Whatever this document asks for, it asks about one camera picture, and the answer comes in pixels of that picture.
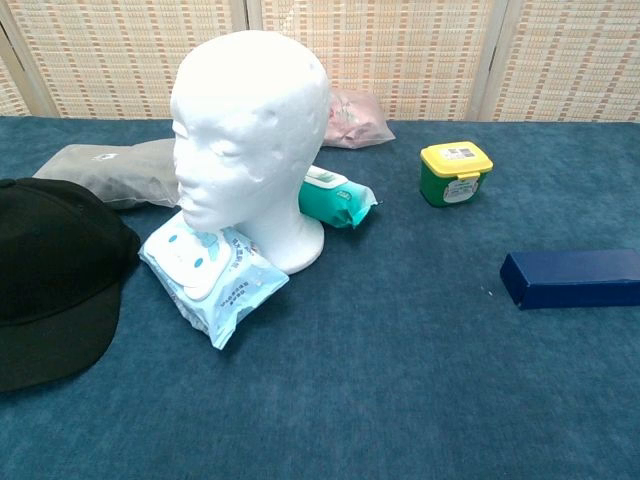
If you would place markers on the white foam mannequin head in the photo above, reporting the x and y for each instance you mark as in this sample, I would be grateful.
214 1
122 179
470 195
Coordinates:
250 125

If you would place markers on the dark blue rectangular box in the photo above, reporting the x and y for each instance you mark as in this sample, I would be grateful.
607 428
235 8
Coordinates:
575 280

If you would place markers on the grey bagged cloth pack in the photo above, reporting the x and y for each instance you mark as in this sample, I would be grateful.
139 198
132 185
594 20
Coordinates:
125 170

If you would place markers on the green tub with yellow lid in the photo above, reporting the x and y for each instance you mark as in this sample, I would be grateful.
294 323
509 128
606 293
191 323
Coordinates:
450 175

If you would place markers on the light blue wet wipes pack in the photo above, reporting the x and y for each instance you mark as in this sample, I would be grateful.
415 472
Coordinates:
240 295

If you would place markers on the black baseball cap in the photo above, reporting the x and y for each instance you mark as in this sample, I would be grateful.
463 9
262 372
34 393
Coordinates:
50 260

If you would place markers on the teal wet wipes pack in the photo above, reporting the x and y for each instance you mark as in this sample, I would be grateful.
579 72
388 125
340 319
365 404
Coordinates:
335 200

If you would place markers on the folding bamboo screen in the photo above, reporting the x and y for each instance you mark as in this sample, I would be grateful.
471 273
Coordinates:
125 60

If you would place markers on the pink bagged cloth pack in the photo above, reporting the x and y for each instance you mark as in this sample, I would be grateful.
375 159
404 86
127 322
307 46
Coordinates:
355 125

